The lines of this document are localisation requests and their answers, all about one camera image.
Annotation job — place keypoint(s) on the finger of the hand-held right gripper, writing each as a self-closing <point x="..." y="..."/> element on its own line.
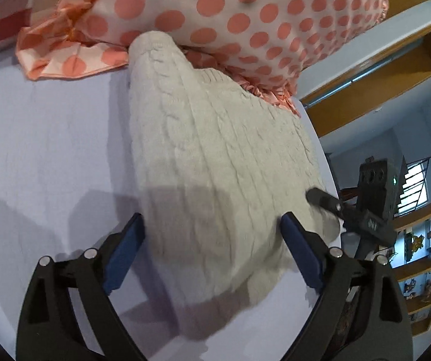
<point x="324" y="200"/>

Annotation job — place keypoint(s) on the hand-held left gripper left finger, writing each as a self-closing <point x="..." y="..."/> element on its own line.
<point x="124" y="249"/>

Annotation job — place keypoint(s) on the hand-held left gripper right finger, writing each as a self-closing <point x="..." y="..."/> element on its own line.
<point x="301" y="249"/>

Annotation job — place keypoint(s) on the barred window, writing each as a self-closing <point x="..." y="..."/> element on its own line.
<point x="414" y="184"/>

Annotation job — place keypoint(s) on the wooden display shelf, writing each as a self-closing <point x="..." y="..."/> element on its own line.
<point x="424" y="263"/>

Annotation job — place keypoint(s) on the wooden ceiling trim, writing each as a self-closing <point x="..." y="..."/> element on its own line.
<point x="380" y="71"/>

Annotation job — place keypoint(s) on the orange polka dot pillow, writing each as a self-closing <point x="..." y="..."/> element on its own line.
<point x="215" y="22"/>

